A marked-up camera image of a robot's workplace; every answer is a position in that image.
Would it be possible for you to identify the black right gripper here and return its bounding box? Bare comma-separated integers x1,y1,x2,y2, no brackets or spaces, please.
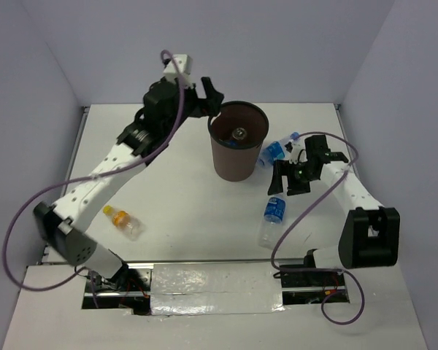
268,159,318,196

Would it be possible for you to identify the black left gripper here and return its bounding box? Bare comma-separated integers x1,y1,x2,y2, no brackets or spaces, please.
161,77,222,138

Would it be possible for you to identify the blue label bottle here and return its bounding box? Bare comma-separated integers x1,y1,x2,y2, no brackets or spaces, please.
258,194,286,249
222,139,238,147

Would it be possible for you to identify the clear bottle red cap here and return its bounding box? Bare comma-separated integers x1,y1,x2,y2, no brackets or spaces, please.
230,127,248,144

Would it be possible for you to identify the clear bottle orange label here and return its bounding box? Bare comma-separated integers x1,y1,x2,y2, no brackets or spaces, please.
102,205,145,241

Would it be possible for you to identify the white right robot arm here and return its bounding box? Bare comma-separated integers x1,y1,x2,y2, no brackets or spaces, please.
268,132,401,285

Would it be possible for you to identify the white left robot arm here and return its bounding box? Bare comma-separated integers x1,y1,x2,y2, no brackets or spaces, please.
33,77,224,291

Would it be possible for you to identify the blue cap bottle behind bin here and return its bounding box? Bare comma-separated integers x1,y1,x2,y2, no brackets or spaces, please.
257,132,299,168

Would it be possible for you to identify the brown bin black rim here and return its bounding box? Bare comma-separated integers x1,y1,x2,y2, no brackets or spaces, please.
207,101,269,182

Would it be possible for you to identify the silver foil sheet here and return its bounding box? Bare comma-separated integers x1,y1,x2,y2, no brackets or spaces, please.
150,262,284,316

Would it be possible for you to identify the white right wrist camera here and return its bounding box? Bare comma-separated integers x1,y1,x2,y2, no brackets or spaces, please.
285,140,307,164

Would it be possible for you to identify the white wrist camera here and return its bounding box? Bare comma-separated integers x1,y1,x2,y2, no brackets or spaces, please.
285,140,307,164
163,54,193,89

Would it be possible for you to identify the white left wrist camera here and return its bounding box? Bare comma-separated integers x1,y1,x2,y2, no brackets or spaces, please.
163,54,193,89

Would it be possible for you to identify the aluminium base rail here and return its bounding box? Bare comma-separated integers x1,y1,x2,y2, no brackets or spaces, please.
81,262,350,316

